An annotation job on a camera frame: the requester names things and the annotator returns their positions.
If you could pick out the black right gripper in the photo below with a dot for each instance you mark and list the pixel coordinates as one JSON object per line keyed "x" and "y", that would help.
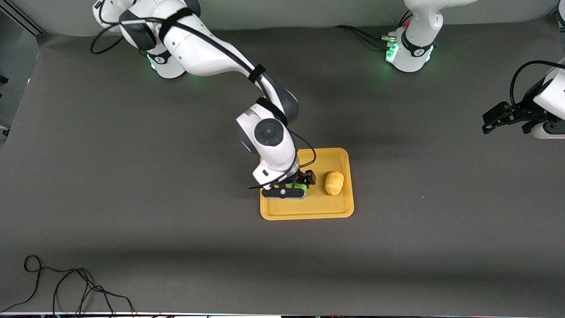
{"x": 302, "y": 178}

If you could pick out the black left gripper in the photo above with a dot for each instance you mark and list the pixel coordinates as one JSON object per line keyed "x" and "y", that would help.
{"x": 524, "y": 113}

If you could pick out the green apple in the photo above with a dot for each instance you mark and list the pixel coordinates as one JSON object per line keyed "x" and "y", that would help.
{"x": 299, "y": 187}

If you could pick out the yellow potato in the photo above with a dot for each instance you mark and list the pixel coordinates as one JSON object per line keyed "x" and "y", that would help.
{"x": 334, "y": 183}

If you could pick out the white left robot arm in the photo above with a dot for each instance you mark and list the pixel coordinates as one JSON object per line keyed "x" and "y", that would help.
{"x": 412, "y": 57}

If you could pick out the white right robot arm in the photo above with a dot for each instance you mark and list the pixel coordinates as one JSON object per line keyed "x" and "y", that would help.
{"x": 198, "y": 53}

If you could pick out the yellow plastic tray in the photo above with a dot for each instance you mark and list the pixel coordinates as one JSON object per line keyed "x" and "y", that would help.
{"x": 309, "y": 207}

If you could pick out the dark grey table mat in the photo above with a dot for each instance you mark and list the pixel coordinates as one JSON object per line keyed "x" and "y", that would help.
{"x": 132, "y": 154}

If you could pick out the black aluminium frame rail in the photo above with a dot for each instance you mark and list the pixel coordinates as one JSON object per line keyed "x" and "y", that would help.
{"x": 559, "y": 17}
{"x": 22, "y": 21}

